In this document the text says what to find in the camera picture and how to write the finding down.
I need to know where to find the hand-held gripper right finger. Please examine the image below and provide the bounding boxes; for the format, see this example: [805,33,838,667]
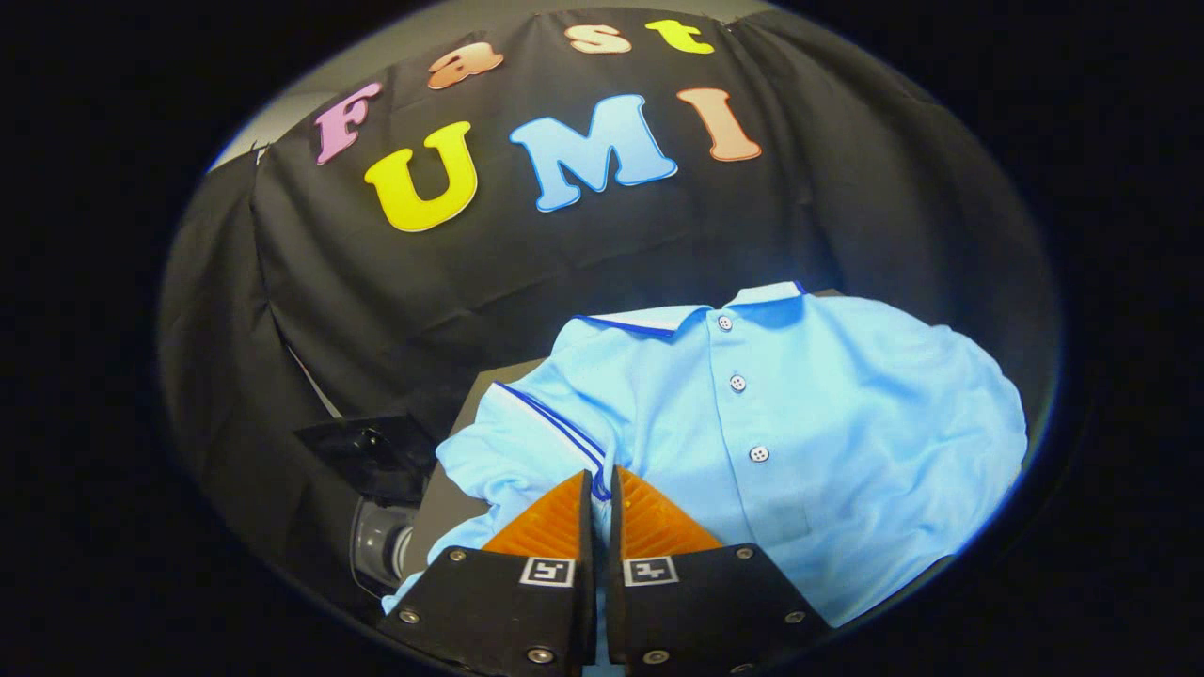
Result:
[607,465,833,677]

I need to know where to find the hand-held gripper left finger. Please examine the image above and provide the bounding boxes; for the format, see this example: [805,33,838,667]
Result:
[376,470,598,677]

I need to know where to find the dark washing machine lid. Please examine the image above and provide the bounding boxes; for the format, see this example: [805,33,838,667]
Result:
[293,414,438,504]

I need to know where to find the light blue polo shirt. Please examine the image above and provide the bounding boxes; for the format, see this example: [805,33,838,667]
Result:
[381,280,1029,629]

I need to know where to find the beige cabinet with black frame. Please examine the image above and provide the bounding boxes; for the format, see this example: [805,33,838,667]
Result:
[404,287,956,626]

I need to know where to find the grey drain hose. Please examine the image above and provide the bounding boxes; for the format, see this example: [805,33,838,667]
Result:
[351,496,417,595]

